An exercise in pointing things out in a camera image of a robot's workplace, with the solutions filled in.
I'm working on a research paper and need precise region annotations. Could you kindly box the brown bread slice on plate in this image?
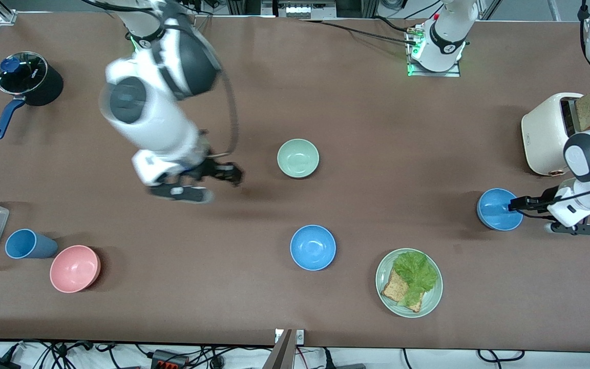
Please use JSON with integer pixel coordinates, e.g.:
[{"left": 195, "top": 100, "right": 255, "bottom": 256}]
[{"left": 381, "top": 268, "right": 424, "bottom": 313}]

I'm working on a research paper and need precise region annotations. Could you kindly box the white power strip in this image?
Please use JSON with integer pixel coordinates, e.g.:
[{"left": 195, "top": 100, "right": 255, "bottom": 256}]
[{"left": 277, "top": 0, "right": 327, "bottom": 20}]

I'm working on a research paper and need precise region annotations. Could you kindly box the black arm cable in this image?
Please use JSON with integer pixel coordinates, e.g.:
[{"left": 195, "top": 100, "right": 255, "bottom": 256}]
[
  {"left": 528, "top": 0, "right": 590, "bottom": 203},
  {"left": 193, "top": 20, "right": 240, "bottom": 157}
]

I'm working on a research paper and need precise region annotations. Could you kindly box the white bracket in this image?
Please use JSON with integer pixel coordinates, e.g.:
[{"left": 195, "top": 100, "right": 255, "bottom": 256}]
[{"left": 275, "top": 330, "right": 305, "bottom": 345}]

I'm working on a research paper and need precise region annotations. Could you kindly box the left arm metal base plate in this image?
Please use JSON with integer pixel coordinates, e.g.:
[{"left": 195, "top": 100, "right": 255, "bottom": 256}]
[{"left": 407, "top": 25, "right": 461, "bottom": 78}]

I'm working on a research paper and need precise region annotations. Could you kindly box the black braided cable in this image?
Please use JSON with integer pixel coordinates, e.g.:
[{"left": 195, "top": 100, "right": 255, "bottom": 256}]
[{"left": 299, "top": 18, "right": 419, "bottom": 47}]

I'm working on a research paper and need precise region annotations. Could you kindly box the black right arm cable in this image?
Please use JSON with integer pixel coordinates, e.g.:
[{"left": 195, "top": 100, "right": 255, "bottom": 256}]
[{"left": 193, "top": 20, "right": 240, "bottom": 157}]

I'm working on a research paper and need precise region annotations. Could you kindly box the green plate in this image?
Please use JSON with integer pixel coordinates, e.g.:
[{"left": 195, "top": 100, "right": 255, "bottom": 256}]
[{"left": 375, "top": 248, "right": 444, "bottom": 318}]

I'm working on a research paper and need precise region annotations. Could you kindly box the green lettuce leaf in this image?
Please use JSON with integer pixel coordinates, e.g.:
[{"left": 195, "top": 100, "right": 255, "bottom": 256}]
[{"left": 393, "top": 251, "right": 439, "bottom": 307}]

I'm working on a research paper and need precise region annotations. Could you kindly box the black red power strip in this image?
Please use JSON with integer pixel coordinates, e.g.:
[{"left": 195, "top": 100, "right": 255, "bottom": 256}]
[{"left": 151, "top": 350, "right": 189, "bottom": 369}]

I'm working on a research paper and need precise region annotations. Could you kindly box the black looped floor cable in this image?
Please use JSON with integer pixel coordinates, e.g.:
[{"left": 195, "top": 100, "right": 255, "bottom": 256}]
[{"left": 477, "top": 350, "right": 525, "bottom": 363}]

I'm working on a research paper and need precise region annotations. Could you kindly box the grey metal bar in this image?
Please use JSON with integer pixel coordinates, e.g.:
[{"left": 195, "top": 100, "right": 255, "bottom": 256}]
[{"left": 262, "top": 329, "right": 294, "bottom": 369}]

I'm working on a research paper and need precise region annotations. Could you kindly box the cream toaster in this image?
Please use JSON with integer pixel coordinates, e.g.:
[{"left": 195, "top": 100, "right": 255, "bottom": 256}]
[{"left": 521, "top": 92, "right": 590, "bottom": 177}]

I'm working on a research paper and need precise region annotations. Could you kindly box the pink bowl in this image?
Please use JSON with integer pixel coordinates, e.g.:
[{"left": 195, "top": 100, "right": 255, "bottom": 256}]
[{"left": 50, "top": 245, "right": 101, "bottom": 294}]

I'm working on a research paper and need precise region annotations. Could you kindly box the black pot with blue handle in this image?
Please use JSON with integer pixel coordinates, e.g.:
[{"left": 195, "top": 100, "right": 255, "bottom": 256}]
[{"left": 0, "top": 63, "right": 64, "bottom": 140}]

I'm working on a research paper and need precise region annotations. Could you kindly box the blue cup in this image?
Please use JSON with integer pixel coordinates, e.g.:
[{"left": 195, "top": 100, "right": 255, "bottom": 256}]
[{"left": 5, "top": 229, "right": 58, "bottom": 260}]

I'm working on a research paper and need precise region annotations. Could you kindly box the green bowl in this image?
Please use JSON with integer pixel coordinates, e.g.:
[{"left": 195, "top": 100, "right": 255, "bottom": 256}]
[{"left": 277, "top": 139, "right": 320, "bottom": 179}]

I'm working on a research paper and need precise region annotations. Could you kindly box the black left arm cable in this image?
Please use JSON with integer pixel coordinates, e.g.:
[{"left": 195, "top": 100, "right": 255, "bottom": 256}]
[{"left": 528, "top": 0, "right": 590, "bottom": 203}]

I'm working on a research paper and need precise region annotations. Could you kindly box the aluminium frame profile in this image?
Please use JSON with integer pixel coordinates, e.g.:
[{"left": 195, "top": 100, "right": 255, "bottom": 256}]
[{"left": 0, "top": 0, "right": 18, "bottom": 25}]

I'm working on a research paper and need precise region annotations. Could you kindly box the blue bowl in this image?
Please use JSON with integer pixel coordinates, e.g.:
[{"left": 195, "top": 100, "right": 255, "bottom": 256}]
[
  {"left": 290, "top": 224, "right": 336, "bottom": 271},
  {"left": 477, "top": 188, "right": 524, "bottom": 232}
]

